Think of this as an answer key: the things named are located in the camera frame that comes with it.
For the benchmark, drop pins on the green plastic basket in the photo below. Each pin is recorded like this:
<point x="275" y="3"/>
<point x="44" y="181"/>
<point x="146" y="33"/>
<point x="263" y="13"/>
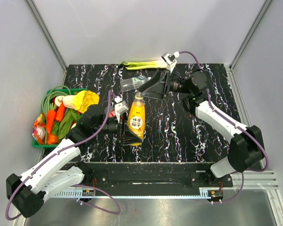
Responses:
<point x="51" y="141"/>

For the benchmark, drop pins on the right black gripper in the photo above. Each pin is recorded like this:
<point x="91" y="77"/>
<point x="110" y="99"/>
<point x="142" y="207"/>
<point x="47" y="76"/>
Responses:
<point x="148" y="89"/>

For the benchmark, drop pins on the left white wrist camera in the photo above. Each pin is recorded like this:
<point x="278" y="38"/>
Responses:
<point x="120" y="107"/>

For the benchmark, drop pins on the orange toy carrot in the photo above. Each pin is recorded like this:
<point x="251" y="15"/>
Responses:
<point x="60" y="113"/>
<point x="50" y="120"/>

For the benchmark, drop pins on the clear bottle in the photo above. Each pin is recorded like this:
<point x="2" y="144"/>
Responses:
<point x="133" y="83"/>

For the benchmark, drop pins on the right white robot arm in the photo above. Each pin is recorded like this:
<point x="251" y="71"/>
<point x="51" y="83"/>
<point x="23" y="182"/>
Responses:
<point x="246" y="143"/>

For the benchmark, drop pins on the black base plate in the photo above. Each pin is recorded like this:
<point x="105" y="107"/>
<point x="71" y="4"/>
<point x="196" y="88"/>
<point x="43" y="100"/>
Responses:
<point x="154" y="179"/>

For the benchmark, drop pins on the yellow juice bottle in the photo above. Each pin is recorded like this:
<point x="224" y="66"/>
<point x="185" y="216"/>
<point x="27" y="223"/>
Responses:
<point x="136" y="119"/>

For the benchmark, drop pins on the red cap water bottle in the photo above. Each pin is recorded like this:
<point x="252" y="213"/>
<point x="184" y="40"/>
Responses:
<point x="111" y="113"/>

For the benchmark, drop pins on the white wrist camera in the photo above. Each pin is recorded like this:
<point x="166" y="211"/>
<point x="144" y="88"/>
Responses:
<point x="120" y="107"/>
<point x="170" y="60"/>

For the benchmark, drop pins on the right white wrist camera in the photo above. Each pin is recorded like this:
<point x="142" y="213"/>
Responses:
<point x="170" y="60"/>

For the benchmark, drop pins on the green toy leafy vegetable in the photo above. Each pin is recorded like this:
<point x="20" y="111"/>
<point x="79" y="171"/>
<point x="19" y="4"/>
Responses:
<point x="61" y="129"/>

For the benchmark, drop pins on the colourful snack packet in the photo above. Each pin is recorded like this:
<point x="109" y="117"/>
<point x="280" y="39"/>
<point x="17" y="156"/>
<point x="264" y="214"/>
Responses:
<point x="39" y="129"/>

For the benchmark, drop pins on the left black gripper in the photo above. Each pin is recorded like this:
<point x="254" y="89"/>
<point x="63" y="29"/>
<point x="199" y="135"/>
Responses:
<point x="123" y="135"/>

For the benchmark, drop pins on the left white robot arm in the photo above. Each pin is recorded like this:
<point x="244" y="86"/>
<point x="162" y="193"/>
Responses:
<point x="29" y="191"/>

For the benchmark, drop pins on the green leek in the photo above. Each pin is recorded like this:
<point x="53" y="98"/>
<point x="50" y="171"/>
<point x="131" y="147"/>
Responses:
<point x="143" y="65"/>

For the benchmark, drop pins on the yellow toy cabbage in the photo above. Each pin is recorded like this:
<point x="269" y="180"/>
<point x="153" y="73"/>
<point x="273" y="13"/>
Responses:
<point x="85" y="101"/>

